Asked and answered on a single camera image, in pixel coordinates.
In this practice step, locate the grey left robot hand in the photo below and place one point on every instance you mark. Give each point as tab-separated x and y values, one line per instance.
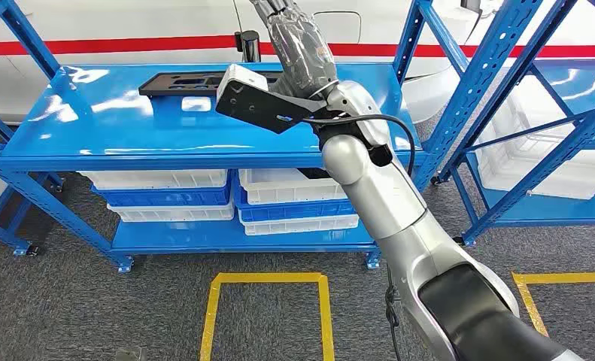
130	354

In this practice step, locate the black plastic car part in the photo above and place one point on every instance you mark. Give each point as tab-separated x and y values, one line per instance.
150	88

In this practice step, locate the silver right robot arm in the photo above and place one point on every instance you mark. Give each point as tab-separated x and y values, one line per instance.
377	199

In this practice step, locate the black part in bin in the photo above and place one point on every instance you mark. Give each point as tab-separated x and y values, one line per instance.
314	173

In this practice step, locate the blue plastic bin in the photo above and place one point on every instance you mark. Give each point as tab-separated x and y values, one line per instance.
167	197
297	209

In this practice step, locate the white car with red stripe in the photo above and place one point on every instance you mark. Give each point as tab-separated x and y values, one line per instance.
127	25

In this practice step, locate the large white plastic bin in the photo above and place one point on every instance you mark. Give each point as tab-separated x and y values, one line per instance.
506	167

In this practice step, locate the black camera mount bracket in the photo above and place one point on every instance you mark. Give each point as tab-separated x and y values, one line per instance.
257	112

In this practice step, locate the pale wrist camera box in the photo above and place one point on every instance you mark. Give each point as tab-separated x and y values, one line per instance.
240	77

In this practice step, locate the black cylinder post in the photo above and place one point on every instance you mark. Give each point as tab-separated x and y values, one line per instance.
250	47

